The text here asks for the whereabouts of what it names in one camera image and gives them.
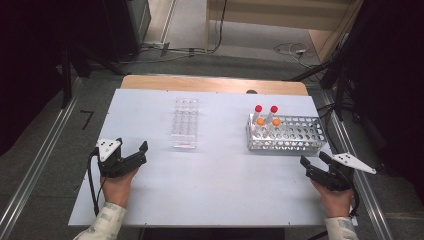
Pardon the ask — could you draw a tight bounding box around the hand-held gripper cable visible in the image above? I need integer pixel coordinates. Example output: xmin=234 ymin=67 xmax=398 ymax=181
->
xmin=346 ymin=174 xmax=361 ymax=218
xmin=86 ymin=148 xmax=109 ymax=217

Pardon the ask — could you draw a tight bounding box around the metal floor rail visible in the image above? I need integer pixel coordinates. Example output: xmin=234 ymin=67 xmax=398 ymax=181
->
xmin=318 ymin=88 xmax=396 ymax=240
xmin=0 ymin=77 xmax=84 ymax=240

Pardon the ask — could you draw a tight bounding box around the black curtain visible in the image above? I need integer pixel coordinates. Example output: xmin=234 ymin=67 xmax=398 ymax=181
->
xmin=0 ymin=0 xmax=134 ymax=156
xmin=346 ymin=0 xmax=424 ymax=201

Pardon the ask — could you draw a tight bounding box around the black cable beside table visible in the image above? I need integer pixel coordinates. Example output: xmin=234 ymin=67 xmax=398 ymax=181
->
xmin=316 ymin=101 xmax=353 ymax=193

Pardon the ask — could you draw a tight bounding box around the clear acrylic tube rack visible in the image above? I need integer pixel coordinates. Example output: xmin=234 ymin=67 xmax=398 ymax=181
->
xmin=171 ymin=97 xmax=200 ymax=150

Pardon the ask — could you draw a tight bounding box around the red-capped centrifuge tube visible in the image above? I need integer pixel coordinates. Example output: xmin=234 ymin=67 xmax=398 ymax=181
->
xmin=251 ymin=104 xmax=264 ymax=134
xmin=263 ymin=105 xmax=280 ymax=136

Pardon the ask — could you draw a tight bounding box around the white floor cable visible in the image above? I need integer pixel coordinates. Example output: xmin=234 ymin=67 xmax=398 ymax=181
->
xmin=273 ymin=42 xmax=309 ymax=65

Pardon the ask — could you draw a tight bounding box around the black metal stand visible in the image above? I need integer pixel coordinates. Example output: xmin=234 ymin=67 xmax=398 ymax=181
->
xmin=288 ymin=29 xmax=354 ymax=122
xmin=59 ymin=43 xmax=128 ymax=109

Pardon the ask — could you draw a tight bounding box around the light wooden furniture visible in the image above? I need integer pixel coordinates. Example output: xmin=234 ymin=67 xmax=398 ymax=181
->
xmin=204 ymin=0 xmax=366 ymax=63

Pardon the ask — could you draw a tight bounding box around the wooden table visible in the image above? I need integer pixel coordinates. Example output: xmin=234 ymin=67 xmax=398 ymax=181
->
xmin=119 ymin=74 xmax=309 ymax=97

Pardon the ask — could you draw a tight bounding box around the grey cabinet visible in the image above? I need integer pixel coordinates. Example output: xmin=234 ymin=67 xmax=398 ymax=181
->
xmin=125 ymin=0 xmax=152 ymax=45

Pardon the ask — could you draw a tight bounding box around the person's right hand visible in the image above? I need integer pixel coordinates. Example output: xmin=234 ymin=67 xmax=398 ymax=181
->
xmin=310 ymin=178 xmax=354 ymax=219

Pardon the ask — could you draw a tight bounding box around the left hand-held gripper cable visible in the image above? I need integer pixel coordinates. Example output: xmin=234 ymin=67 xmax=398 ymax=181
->
xmin=86 ymin=148 xmax=109 ymax=217

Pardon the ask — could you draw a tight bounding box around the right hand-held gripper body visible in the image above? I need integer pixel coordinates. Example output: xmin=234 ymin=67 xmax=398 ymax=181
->
xmin=306 ymin=153 xmax=377 ymax=192

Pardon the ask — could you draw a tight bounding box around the right hand-held gripper cable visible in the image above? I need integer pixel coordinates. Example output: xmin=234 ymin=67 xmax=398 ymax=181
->
xmin=346 ymin=174 xmax=361 ymax=218

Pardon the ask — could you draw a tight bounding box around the metal tube rack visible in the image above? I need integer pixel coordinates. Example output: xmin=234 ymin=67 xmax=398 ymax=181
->
xmin=245 ymin=113 xmax=328 ymax=155

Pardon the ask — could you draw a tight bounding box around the black floor cable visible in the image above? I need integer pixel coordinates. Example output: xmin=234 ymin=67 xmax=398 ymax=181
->
xmin=139 ymin=0 xmax=229 ymax=56

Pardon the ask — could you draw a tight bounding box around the person's left hand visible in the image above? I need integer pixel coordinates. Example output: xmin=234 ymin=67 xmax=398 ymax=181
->
xmin=99 ymin=166 xmax=140 ymax=210

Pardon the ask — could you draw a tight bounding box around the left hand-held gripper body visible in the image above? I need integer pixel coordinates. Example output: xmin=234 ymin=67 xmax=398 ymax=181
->
xmin=96 ymin=138 xmax=134 ymax=179

